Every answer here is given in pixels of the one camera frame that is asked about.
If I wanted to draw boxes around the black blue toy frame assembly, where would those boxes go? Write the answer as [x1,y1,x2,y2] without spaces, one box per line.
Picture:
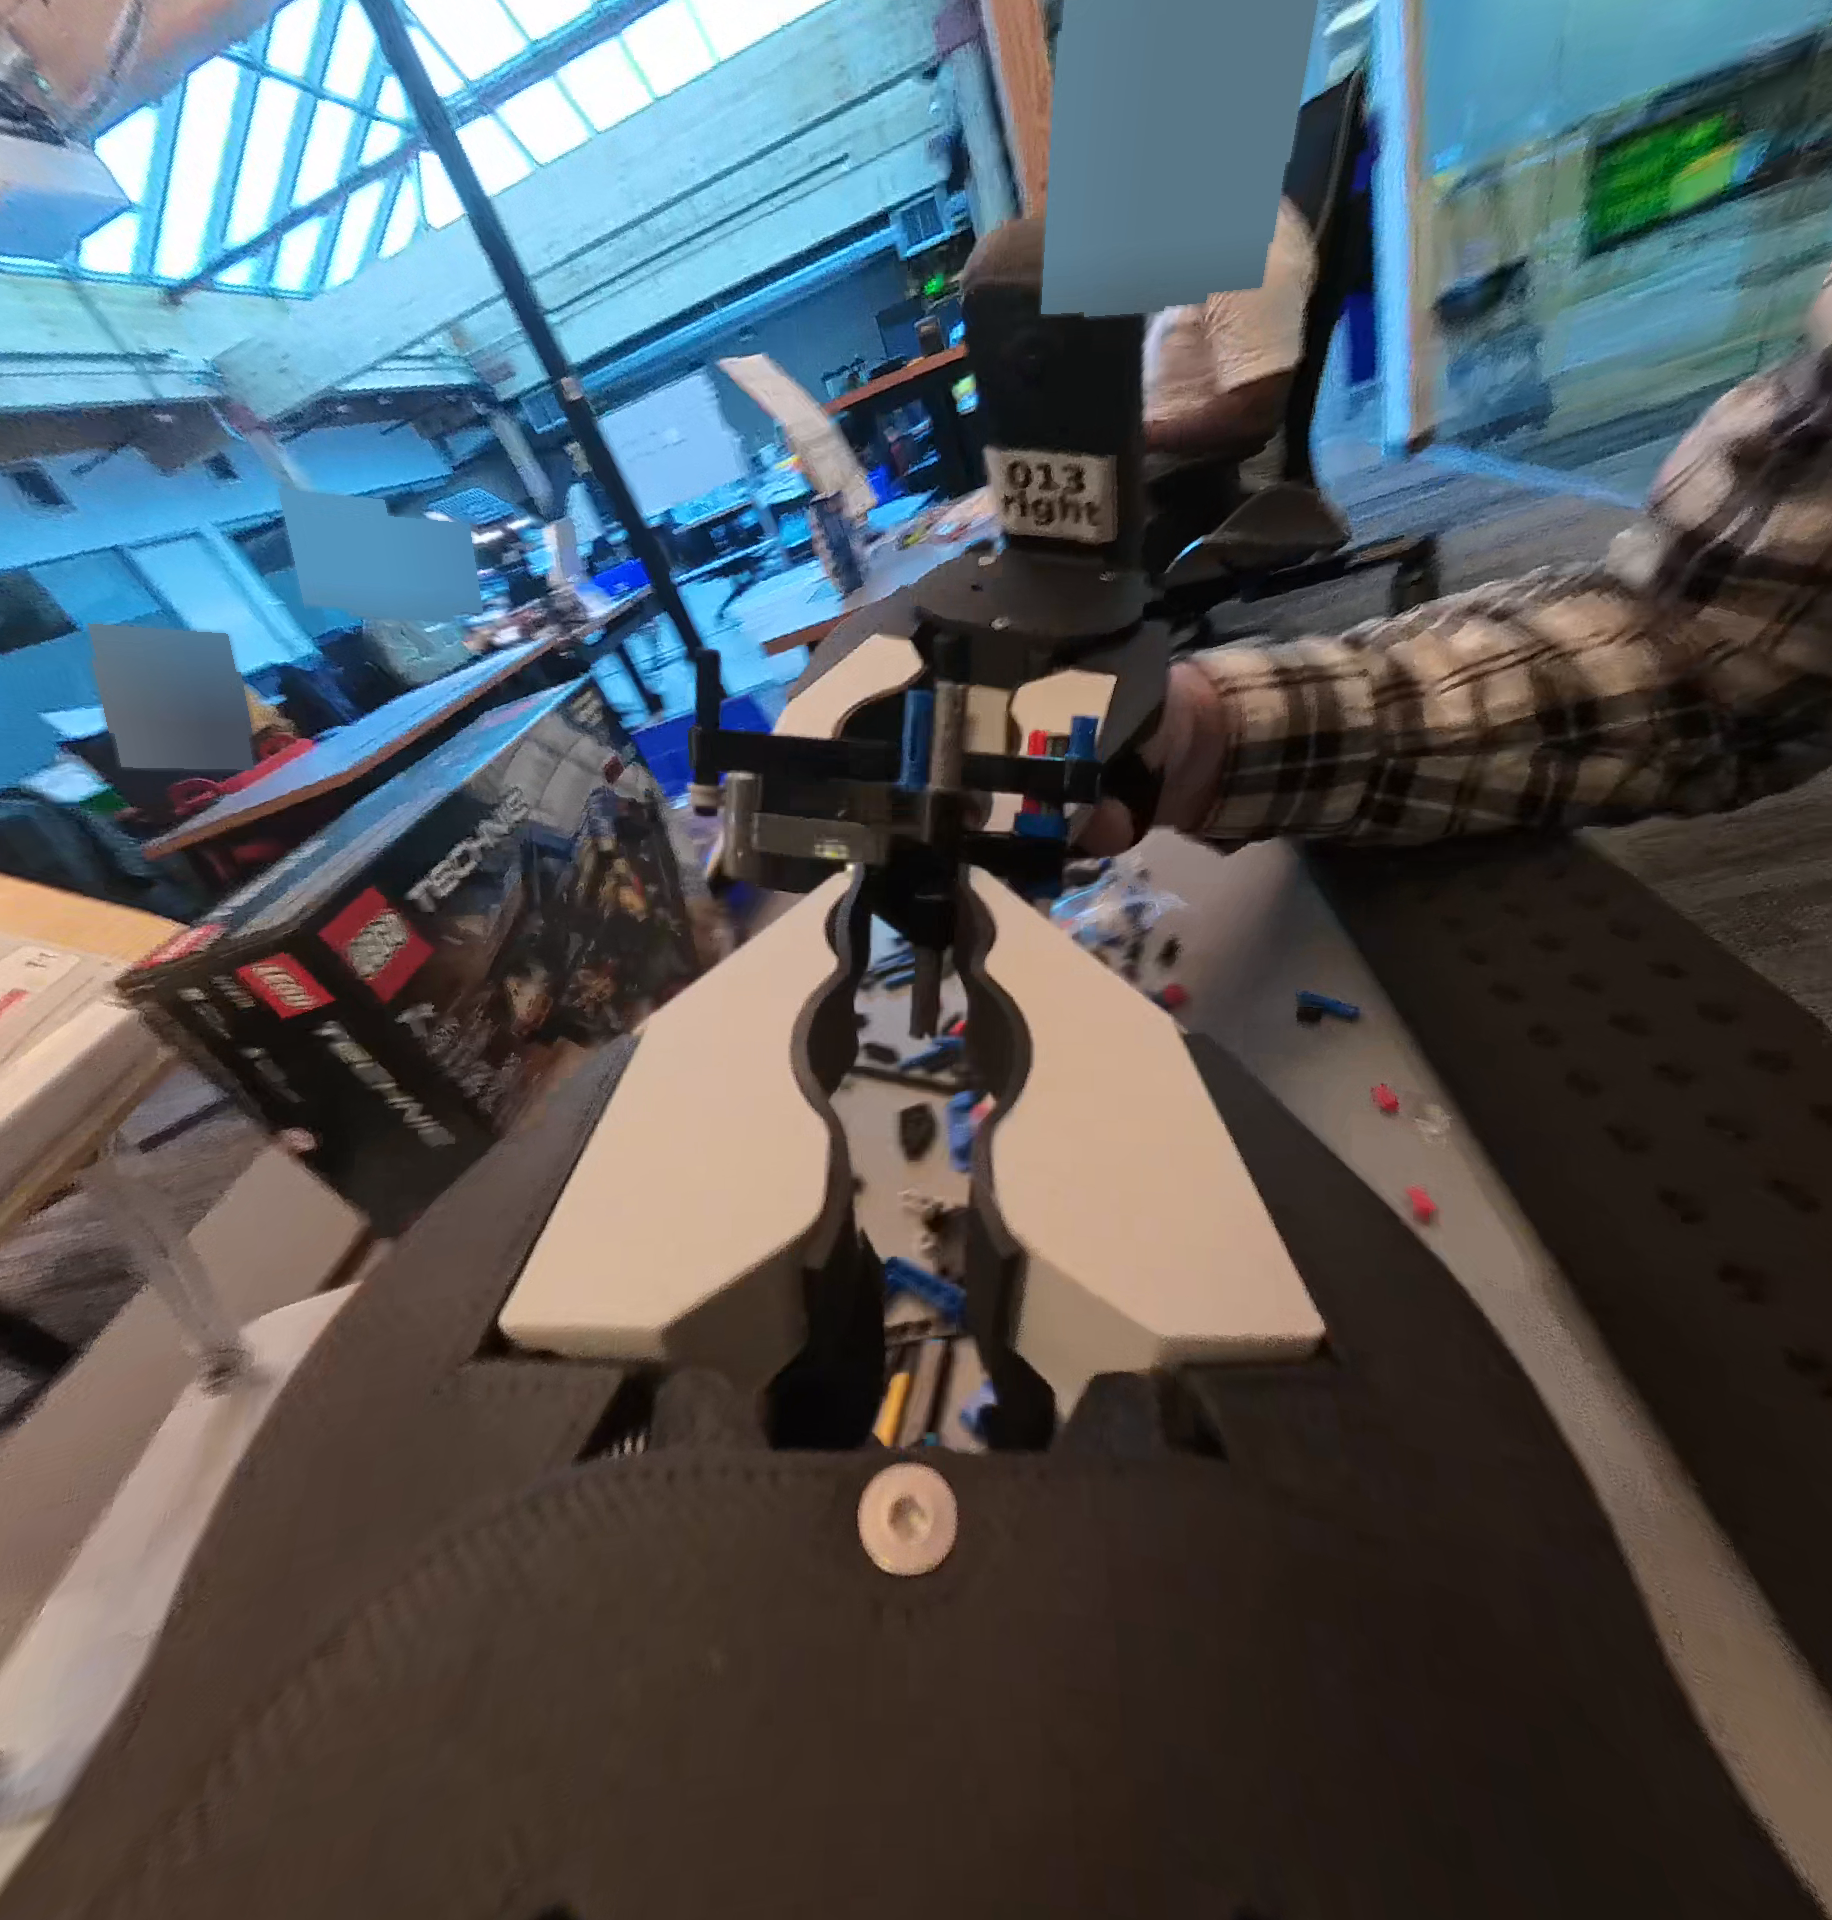
[686,653,1112,1037]

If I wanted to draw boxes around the clear bag of pieces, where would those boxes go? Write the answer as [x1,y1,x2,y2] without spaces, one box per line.
[1063,863,1189,967]

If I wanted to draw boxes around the white ceiling projector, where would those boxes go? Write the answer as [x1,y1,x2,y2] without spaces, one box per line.
[0,120,134,264]

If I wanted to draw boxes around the black office chair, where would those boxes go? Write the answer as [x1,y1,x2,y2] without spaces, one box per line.
[1148,67,1444,610]

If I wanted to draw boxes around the white book stand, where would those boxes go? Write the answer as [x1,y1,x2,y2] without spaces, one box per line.
[0,992,385,1837]

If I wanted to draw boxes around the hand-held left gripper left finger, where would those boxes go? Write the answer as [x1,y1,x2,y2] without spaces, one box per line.
[495,872,880,1450]

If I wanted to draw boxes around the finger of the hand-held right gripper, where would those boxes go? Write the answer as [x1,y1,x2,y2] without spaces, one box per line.
[773,630,935,745]
[1002,668,1128,757]

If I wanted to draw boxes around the person's right forearm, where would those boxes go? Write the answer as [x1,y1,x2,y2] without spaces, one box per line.
[1184,210,1832,850]

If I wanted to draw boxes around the long wooden table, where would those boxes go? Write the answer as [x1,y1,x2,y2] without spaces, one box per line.
[141,638,587,865]

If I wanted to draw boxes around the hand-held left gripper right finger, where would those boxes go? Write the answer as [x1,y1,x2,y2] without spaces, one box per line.
[958,870,1328,1450]

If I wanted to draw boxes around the dark perforated floor mat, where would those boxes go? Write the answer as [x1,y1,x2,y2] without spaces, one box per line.
[1307,833,1832,1727]

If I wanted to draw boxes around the white board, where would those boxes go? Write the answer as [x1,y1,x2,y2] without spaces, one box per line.
[598,372,773,523]

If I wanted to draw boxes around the person's right hand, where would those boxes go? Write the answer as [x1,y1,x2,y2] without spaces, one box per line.
[1072,661,1231,858]

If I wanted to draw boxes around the black metal pole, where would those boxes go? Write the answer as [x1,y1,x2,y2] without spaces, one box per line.
[359,0,715,707]

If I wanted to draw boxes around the black toy set box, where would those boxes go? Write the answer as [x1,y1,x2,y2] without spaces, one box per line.
[118,676,706,1234]

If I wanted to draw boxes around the grey desk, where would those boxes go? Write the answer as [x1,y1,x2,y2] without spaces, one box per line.
[0,833,1832,1920]

